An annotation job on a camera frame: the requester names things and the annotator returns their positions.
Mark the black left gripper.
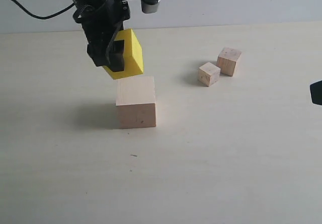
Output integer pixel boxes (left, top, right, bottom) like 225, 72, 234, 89
72, 0, 130, 72

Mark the yellow cube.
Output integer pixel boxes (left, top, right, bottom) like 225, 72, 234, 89
103, 29, 144, 80

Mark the large pale wooden cube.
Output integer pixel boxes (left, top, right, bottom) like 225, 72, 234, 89
116, 76, 156, 129

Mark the medium brown wooden cube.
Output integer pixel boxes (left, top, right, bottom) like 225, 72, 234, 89
216, 47, 242, 77

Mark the small wooden cube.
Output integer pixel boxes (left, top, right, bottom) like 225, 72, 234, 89
198, 62, 221, 87

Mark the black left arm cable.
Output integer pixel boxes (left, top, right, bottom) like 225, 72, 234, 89
0, 0, 76, 20

